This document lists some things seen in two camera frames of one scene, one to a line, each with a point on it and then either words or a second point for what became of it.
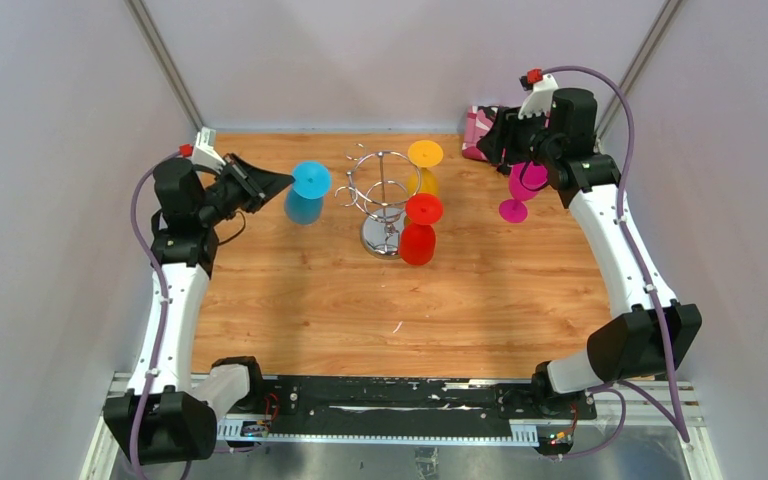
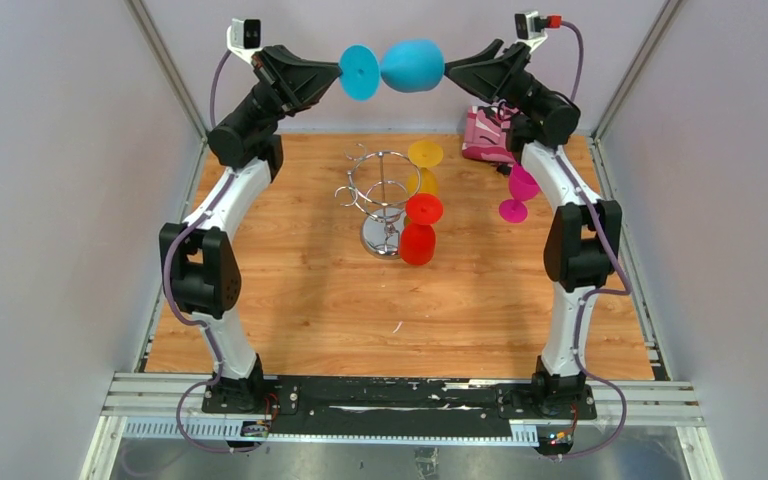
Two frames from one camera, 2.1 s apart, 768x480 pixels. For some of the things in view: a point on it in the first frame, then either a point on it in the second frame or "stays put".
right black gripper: [503, 135] -> [491, 77]
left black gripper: [255, 184] -> [289, 84]
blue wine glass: [304, 200] -> [411, 66]
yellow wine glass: [422, 155] stays put
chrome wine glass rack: [381, 186] stays put
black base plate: [413, 398] stays put
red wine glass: [417, 235] stays put
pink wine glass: [525, 180] stays put
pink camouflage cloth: [479, 120] stays put
